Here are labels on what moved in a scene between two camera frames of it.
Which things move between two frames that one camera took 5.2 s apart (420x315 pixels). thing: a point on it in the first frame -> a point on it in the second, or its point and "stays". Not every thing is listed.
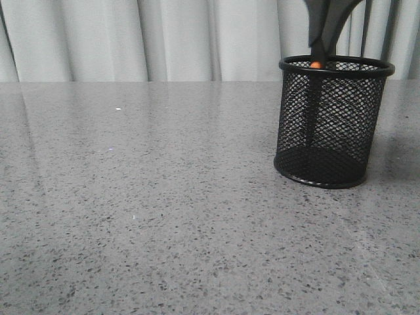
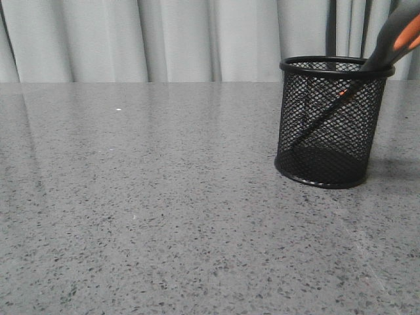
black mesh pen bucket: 328,119 stays
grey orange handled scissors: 324,18 -> 399,35
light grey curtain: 136,41 stays
